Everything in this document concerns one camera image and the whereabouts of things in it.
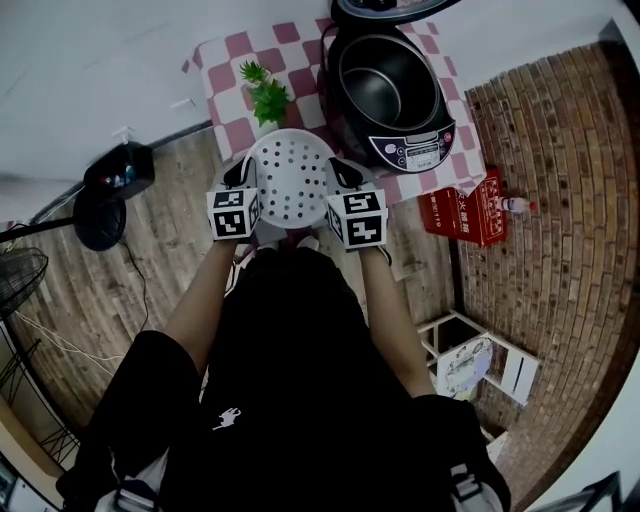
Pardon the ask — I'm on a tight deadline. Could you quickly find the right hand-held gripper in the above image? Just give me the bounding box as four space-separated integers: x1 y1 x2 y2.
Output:
324 157 390 250

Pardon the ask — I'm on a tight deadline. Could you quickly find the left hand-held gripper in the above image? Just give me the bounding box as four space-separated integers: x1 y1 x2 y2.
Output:
206 155 262 244

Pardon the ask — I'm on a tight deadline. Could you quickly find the white perforated steamer tray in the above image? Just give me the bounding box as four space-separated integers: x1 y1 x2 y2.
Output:
248 128 337 231

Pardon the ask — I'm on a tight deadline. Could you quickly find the black pot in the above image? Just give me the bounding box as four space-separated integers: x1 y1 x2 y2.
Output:
338 34 442 129

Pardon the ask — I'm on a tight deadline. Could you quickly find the person's left forearm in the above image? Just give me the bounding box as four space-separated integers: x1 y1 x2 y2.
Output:
162 239 251 379

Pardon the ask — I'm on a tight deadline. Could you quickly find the person's right forearm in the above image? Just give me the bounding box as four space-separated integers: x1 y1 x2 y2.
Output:
357 244 436 399

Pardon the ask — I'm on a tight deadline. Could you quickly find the purple black rice cooker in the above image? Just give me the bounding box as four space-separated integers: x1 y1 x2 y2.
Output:
317 0 464 176

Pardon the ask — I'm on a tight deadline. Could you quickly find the green artificial plant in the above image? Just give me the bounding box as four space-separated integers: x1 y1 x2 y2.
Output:
238 59 294 129

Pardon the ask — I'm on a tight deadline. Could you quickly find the pink white checkered tablecloth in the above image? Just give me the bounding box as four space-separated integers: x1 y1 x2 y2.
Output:
180 18 489 206

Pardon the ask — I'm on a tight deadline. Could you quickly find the red fire equipment box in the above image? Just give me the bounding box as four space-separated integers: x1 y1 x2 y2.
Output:
418 168 511 249

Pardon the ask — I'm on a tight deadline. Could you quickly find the black waste bin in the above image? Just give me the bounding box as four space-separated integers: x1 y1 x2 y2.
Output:
82 141 155 201

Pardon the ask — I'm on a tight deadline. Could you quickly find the black standing fan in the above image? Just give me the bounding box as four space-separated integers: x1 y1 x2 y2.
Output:
0 192 127 321

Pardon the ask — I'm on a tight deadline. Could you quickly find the white bottle with red cap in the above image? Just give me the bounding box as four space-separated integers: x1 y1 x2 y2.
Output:
492 195 539 214

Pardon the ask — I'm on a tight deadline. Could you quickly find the person's black shirt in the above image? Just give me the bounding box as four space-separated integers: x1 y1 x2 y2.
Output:
54 247 511 512

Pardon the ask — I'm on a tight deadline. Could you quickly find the illustrated paper board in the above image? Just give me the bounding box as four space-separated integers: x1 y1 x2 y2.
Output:
436 335 495 401

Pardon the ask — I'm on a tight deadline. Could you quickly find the white folding chair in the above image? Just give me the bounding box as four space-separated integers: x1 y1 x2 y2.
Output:
417 309 541 407

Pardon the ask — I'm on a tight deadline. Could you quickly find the black cable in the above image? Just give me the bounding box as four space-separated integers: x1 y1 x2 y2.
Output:
119 238 150 334

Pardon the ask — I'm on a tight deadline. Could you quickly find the white cable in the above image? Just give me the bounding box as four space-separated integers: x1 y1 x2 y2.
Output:
13 309 124 362

